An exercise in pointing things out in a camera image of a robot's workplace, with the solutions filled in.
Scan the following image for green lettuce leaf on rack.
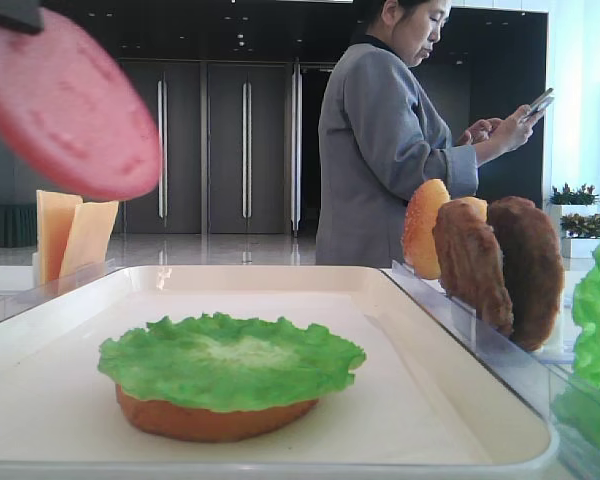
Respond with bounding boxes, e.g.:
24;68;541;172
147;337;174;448
553;244;600;450

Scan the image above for orange cheese slice near tray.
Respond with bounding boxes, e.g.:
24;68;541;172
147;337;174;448
59;201;119;277

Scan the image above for smartphone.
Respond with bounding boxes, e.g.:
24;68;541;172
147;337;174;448
521;88;554;121

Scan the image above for dark cabinet doors with handles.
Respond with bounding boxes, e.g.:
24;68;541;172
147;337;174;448
121;60;311;234

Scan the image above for orange cheese slice rear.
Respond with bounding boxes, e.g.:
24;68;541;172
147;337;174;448
36;190;83;284

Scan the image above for dark brown meat patty outer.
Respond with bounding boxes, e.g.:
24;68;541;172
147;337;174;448
487;196;564;352

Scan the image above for clear cheese holder rail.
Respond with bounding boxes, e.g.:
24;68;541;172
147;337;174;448
32;251;41;288

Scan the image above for clear patty holder rail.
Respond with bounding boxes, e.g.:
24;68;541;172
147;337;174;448
532;293;579;365

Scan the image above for potted plants on white planter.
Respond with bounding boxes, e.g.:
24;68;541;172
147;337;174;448
548;183;600;259

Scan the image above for cream rectangular tray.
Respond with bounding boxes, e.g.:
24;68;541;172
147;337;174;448
0;266;559;479

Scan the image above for clear long rail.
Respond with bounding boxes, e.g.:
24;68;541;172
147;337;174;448
0;259;117;323
384;263;600;479

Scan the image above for sesame bun top outer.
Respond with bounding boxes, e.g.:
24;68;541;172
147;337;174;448
402;179;450;280

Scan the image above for woman in grey jacket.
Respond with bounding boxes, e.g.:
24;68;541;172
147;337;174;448
315;1;540;268

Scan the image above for red tomato slice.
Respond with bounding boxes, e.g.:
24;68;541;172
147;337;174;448
0;9;162;200

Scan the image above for brown meat patty near tray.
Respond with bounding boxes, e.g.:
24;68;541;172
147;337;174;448
433;200;513;337

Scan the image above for bottom bun half on tray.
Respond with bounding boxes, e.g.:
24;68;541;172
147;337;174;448
115;385;319;443

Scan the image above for clear left long rail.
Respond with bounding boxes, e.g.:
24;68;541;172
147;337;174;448
0;259;117;323

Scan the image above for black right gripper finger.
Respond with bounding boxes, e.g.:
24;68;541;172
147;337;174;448
0;0;44;34

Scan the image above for clear right long rail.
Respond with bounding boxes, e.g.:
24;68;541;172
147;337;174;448
384;263;600;479

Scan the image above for green lettuce leaf on bun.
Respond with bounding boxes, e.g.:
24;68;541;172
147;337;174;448
98;312;366;413

